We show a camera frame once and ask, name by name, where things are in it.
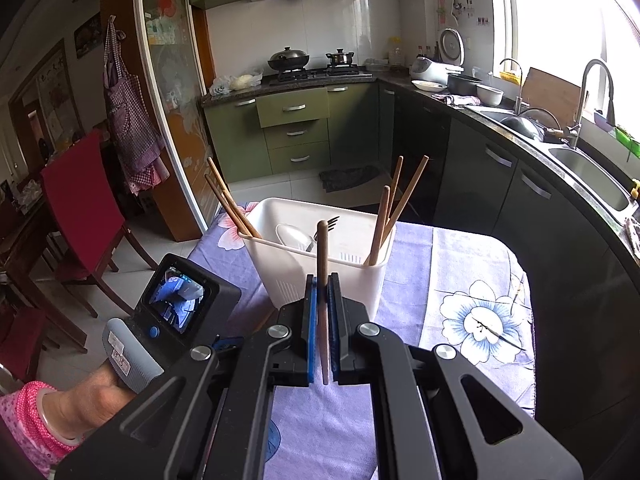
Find black pan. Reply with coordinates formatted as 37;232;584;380
500;107;564;144

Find dark kitchen cabinets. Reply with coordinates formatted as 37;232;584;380
377;82;640;436

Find silver bangle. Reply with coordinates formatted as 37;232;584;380
37;388;84;447

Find black wok with lid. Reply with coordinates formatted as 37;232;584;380
267;46;311;72

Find patterned rag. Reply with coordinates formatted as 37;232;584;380
622;217;640;262

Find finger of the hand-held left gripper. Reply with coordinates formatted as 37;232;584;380
212;336;246;357

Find person's left forearm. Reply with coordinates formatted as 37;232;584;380
0;380;82;479

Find checkered apron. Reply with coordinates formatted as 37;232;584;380
102;15;169;197

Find purple floral tablecloth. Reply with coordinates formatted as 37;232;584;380
185;200;537;480

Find window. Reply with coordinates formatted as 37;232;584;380
492;0;640;127

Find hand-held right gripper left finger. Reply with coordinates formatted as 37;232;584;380
55;274;319;480

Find wooden cutting board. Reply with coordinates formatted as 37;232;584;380
520;66;596;134

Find gas stove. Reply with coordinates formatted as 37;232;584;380
271;63;376;85

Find light wooden chopstick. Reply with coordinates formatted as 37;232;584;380
387;155;404;222
207;156;262;240
203;174;254;238
379;155;430;252

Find steel sink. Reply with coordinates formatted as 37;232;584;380
547;146;632;214

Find bag of yellowish food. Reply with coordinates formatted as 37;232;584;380
228;67;265;92

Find glass sliding door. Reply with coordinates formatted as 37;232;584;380
132;0;228;231

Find white rice cooker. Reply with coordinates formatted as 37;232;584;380
410;27;466;86

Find narrow green cabinet door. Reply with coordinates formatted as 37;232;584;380
327;82;381;167

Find red wooden chair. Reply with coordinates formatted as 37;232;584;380
40;130;160;319

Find dark metal fork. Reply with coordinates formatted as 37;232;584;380
305;216;341;254

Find white plastic utensil holder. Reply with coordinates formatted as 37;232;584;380
237;197;399;322

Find small framed wall picture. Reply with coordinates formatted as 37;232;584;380
74;12;104;59

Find open green drawer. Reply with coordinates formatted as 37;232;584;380
255;86;331;129

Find white bowl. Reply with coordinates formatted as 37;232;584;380
476;84;505;107

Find tall steel faucet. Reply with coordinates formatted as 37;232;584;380
567;59;617;150

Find small steel faucet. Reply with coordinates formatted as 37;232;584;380
499;58;525;116

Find person's left hand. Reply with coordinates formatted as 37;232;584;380
51;361;139;439

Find wide green cabinet door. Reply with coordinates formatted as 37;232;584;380
202;100;274;184

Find grey dishcloth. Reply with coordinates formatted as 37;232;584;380
431;92;481;107

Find red cushioned chair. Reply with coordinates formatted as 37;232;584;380
0;305;54;384

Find dark floor mat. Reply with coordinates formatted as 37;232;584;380
319;164;381;194

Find large wall poster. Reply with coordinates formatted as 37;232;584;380
35;50;84;149

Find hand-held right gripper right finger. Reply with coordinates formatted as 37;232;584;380
328;273;584;480

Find green plastic container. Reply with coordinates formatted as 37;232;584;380
614;125;640;157

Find dark cooker inner pot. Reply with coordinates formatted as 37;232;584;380
446;74;484;97

